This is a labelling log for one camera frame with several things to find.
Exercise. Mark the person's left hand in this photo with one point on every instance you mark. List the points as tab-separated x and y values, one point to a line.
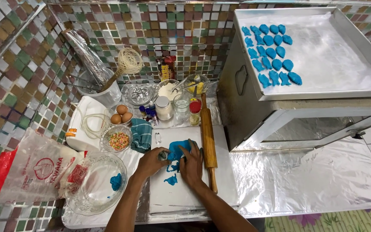
148	164

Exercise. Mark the person's right hand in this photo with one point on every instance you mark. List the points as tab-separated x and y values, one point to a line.
192	169

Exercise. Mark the person's left fingers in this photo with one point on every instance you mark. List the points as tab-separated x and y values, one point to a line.
163	150

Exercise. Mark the metal cookie cutter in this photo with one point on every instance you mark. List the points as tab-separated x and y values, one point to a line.
162	157
158	138

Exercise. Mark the blue dough sheet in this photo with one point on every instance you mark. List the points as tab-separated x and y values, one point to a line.
176	148

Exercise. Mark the blue dough scrap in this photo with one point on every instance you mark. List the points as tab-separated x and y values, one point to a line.
173	168
171	180

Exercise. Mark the teal striped cloth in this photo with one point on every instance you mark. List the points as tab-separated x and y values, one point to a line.
141	135

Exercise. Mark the small food colouring bottle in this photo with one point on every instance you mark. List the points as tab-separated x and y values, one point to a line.
152	105
143	112
154	117
148	114

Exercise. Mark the glass jar with white lid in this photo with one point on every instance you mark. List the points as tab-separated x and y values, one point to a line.
164	109

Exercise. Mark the colourful sprinkles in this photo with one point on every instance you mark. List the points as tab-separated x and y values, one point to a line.
119	141

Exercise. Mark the clear drinking glass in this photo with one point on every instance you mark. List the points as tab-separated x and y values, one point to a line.
181	108

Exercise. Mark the white cutting board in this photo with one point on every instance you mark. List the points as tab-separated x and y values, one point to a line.
172	196

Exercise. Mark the wooden rolling pin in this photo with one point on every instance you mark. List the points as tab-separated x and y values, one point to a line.
208	135

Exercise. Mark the brown egg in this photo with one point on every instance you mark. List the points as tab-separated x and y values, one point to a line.
121	109
116	119
127	117

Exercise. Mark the small bottle with red cap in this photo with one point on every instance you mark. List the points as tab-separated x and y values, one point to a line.
195	112

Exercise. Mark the blue dough lump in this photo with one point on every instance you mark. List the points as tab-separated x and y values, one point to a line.
116	182

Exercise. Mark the small glass sprinkle bowl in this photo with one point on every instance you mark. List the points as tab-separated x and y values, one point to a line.
105	141

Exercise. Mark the glass bowl of flour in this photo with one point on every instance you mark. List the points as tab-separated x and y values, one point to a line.
167	92

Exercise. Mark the glass bowl of cutters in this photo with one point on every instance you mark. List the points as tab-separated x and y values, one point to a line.
130	100

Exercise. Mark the heap of metal cookie cutters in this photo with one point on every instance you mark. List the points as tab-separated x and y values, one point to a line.
138	93

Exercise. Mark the flat metal knife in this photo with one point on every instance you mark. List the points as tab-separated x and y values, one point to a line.
175	211

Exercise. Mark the small glass egg bowl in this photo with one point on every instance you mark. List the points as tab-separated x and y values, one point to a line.
109	111

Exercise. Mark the metal spoon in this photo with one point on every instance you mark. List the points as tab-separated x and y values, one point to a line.
185	86

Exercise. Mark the glass bowl of butter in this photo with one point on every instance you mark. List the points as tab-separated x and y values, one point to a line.
201	88

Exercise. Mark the white plastic jug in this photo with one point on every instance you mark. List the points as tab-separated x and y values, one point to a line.
109	95

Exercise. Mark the brown chocolate packet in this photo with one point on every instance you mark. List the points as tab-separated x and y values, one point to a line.
166	69

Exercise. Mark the large patterned glass bowl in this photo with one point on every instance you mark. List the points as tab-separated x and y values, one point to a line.
89	187

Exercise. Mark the white hand mixer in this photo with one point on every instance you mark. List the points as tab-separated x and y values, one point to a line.
82	129

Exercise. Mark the metal box oven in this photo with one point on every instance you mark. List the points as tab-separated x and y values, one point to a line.
246	116

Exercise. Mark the aluminium foil roll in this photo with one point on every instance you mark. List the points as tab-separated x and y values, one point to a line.
87	56

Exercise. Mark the clear plastic flour bag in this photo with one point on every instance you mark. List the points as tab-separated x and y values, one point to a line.
34	170

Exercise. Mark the rows of blue shaped cookies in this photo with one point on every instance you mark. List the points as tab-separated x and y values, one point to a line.
271	53

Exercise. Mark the floral patterned mat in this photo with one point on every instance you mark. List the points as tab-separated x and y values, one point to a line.
327	222

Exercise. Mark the white baking paper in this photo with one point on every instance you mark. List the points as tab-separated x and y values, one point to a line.
327	58

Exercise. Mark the aluminium baking tray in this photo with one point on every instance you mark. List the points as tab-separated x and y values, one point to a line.
349	35

